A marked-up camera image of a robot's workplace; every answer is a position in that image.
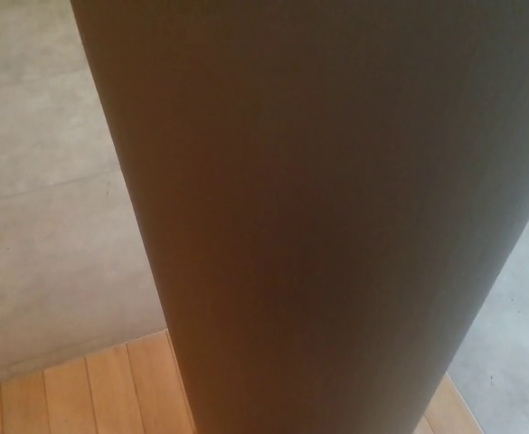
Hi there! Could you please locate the large round brown pillar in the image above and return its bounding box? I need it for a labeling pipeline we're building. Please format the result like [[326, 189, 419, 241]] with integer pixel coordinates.
[[69, 0, 529, 434]]

